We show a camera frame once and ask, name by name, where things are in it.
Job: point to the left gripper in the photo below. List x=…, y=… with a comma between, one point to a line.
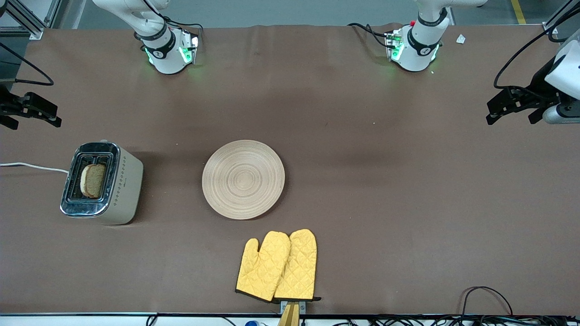
x=538, y=92

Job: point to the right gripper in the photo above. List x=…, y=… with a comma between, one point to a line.
x=10, y=106

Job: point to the brown toast slice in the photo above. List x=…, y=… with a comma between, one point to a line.
x=93, y=181

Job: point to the round wooden plate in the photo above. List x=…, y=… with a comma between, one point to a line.
x=243, y=179

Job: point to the white paper scrap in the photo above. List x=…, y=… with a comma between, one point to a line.
x=461, y=39

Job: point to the beige chrome toaster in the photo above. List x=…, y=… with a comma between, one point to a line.
x=124, y=185

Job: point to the green lit base connector box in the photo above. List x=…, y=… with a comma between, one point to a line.
x=190, y=45
x=393, y=45

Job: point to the yellow quilted oven mitt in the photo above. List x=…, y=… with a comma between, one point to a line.
x=260, y=269
x=299, y=267

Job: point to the aluminium frame profile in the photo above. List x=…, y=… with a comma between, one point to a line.
x=550, y=29
x=27, y=22

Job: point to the small metal bracket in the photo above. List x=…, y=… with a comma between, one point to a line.
x=302, y=307

